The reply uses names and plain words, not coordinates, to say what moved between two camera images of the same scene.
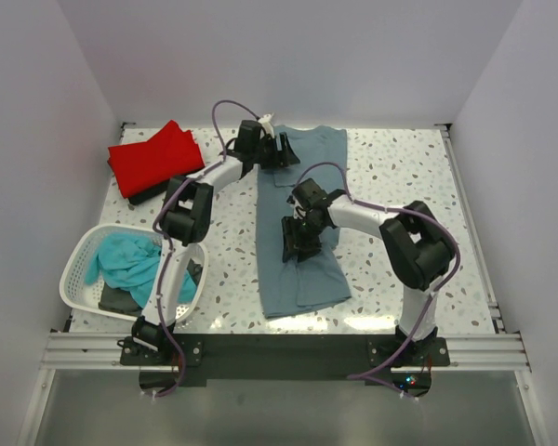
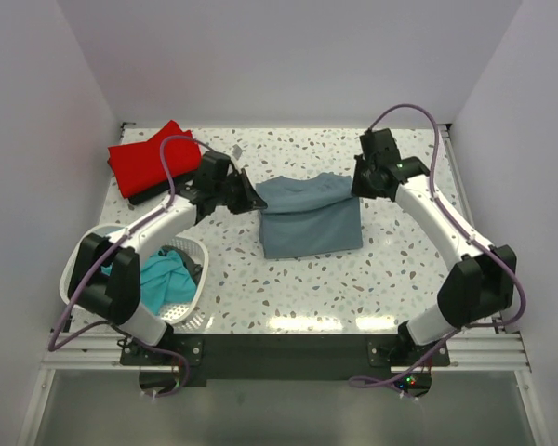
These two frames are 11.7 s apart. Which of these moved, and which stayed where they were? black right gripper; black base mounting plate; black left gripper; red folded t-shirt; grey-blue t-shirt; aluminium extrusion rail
Moved: grey-blue t-shirt; black left gripper; black right gripper
Stayed: black base mounting plate; red folded t-shirt; aluminium extrusion rail
